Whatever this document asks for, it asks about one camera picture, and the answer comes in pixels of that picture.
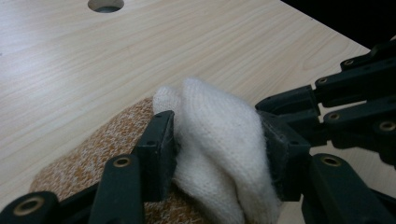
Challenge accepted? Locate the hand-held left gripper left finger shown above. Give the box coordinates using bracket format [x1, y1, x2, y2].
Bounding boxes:
[133, 109, 178, 203]

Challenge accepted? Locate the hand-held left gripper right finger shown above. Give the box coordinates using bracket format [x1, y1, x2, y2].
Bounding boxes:
[259, 111, 313, 203]

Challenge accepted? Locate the brown knitted sock white toe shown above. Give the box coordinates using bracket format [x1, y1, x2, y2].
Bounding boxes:
[171, 77, 284, 224]
[28, 85, 250, 224]

